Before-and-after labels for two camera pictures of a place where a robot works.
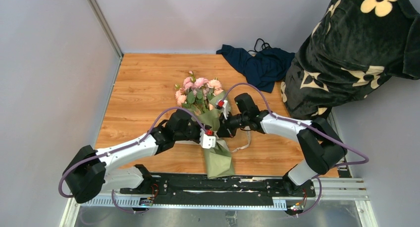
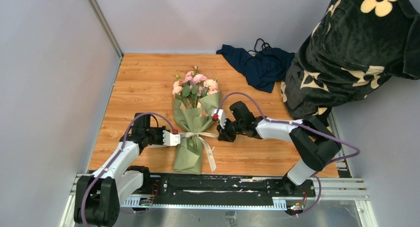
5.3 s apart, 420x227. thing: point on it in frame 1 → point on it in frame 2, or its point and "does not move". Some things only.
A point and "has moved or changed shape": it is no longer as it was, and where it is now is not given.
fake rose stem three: [191, 82] has moved or changed shape
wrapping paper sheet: [218, 157] → [188, 157]
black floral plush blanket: [364, 36] does not move
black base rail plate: [157, 185] does not move
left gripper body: [192, 134] → [155, 135]
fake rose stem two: [181, 95] → [177, 85]
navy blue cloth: [261, 69] does not move
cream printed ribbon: [246, 143] has moved or changed shape
